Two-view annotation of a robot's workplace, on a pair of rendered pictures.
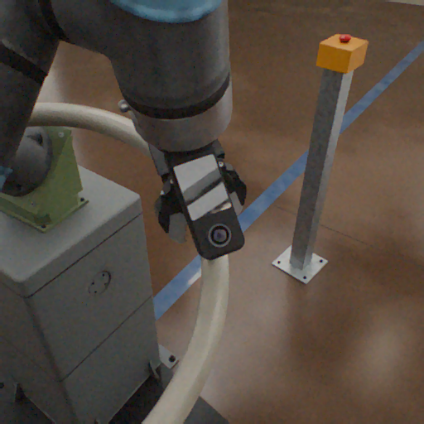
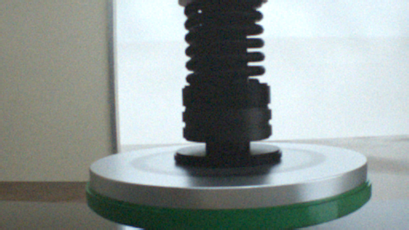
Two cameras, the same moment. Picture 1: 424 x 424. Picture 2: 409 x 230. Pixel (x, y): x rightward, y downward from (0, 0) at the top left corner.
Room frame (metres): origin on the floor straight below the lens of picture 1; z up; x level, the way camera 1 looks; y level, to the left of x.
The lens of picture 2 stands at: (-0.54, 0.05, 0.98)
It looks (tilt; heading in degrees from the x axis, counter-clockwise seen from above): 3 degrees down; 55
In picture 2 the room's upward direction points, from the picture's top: 2 degrees counter-clockwise
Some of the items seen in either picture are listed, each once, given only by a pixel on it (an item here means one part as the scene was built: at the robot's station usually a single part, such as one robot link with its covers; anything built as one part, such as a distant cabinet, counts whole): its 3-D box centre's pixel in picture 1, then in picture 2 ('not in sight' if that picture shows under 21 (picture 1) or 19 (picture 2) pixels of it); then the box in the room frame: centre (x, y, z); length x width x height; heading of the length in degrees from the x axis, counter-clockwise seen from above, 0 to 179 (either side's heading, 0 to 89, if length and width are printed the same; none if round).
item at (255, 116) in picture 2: not in sight; (227, 115); (-0.32, 0.33, 0.96); 0.07 x 0.07 x 0.01
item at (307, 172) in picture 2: not in sight; (228, 166); (-0.32, 0.33, 0.92); 0.21 x 0.21 x 0.01
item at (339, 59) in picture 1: (317, 173); not in sight; (1.52, -0.46, 0.54); 0.20 x 0.20 x 1.09; 48
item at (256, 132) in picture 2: not in sight; (227, 130); (-0.32, 0.33, 0.95); 0.07 x 0.07 x 0.01
